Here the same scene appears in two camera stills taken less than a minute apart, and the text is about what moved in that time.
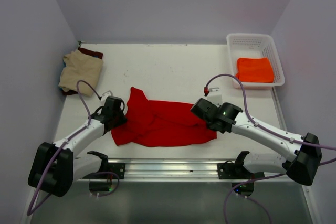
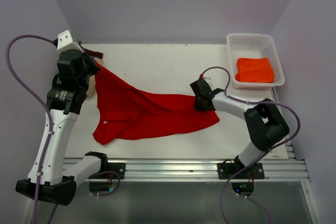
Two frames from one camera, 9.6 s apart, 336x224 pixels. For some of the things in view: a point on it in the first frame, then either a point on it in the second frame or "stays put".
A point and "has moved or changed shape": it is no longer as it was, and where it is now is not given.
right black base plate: x=233 y=171 stays put
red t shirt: x=151 y=123 has moved or changed shape
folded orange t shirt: x=254 y=70 stays put
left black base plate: x=118 y=168 stays put
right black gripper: x=219 y=106 -> x=197 y=107
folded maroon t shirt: x=88 y=52 stays put
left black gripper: x=122 y=120 -> x=94 y=67
